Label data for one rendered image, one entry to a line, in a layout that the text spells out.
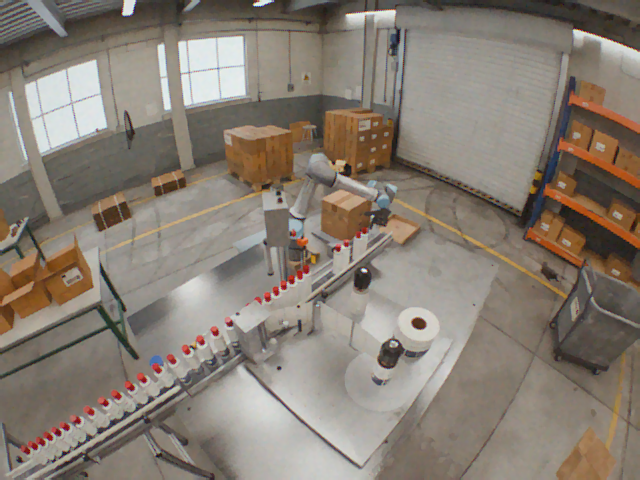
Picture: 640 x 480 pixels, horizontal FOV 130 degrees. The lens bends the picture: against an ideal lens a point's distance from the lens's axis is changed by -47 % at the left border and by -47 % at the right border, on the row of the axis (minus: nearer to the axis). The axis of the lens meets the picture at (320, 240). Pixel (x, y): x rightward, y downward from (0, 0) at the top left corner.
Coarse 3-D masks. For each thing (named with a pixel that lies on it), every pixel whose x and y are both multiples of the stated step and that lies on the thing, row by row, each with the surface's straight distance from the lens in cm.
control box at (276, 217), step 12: (264, 192) 127; (264, 204) 116; (276, 204) 115; (264, 216) 114; (276, 216) 114; (288, 216) 115; (276, 228) 117; (288, 228) 118; (276, 240) 120; (288, 240) 121
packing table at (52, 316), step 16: (96, 256) 271; (96, 272) 250; (96, 288) 233; (112, 288) 302; (64, 304) 241; (80, 304) 229; (96, 304) 222; (16, 320) 274; (32, 320) 256; (48, 320) 240; (64, 320) 232; (112, 320) 242; (0, 336) 277; (16, 336) 258; (32, 336) 255; (0, 352) 277; (48, 352) 320; (128, 352) 266; (16, 368) 345
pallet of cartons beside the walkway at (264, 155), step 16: (240, 128) 547; (256, 128) 531; (272, 128) 520; (240, 144) 484; (256, 144) 454; (272, 144) 470; (288, 144) 488; (240, 160) 499; (256, 160) 461; (272, 160) 477; (288, 160) 496; (240, 176) 519; (256, 176) 469; (272, 176) 486; (288, 176) 500
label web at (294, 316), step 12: (276, 312) 127; (288, 312) 129; (300, 312) 128; (324, 312) 131; (336, 312) 125; (276, 324) 133; (300, 324) 135; (336, 324) 131; (348, 324) 125; (348, 336) 132
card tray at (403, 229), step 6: (390, 216) 235; (396, 216) 238; (390, 222) 232; (396, 222) 233; (402, 222) 235; (408, 222) 235; (414, 222) 232; (384, 228) 223; (390, 228) 224; (396, 228) 225; (402, 228) 227; (408, 228) 229; (414, 228) 230; (396, 234) 218; (402, 234) 220; (408, 234) 221; (396, 240) 211; (402, 240) 213
